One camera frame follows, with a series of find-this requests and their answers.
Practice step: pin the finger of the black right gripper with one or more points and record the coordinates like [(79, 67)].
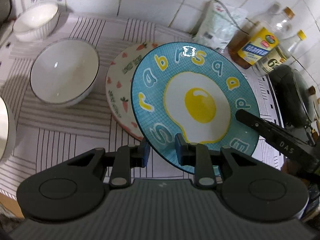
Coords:
[(262, 127)]

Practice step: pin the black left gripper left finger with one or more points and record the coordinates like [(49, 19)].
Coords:
[(76, 187)]

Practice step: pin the clear yellow cap bottle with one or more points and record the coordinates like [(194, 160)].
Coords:
[(286, 45)]

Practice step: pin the black wok with lid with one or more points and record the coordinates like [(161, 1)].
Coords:
[(295, 102)]

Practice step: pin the white black-rimmed bowl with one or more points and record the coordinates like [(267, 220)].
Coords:
[(65, 72), (7, 132)]

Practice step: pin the blue fried egg plate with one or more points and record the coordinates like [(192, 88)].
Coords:
[(189, 89)]

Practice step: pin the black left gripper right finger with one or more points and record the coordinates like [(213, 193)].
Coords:
[(248, 187)]

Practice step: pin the white plastic bag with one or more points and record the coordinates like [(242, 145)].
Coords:
[(219, 25)]

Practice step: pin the yellow label oil bottle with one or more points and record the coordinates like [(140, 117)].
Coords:
[(261, 38)]

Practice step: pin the white ribbed bowl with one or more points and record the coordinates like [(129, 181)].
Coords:
[(37, 22)]

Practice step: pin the striped white table mat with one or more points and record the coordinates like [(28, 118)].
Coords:
[(46, 135)]

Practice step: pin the white pink bunny plate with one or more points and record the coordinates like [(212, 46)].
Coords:
[(118, 85)]

